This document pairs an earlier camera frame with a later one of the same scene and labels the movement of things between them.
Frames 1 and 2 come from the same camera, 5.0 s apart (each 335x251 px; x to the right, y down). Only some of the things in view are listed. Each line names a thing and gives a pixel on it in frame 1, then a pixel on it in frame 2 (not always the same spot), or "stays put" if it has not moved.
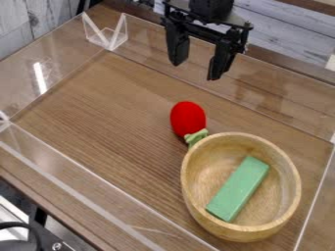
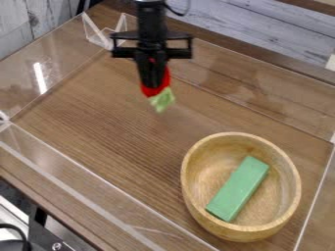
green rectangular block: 239,183 stays put
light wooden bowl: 212,163 stays put
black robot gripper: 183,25 -> 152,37
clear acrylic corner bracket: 108,38 stays put
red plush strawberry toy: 188,121 -> 160,95
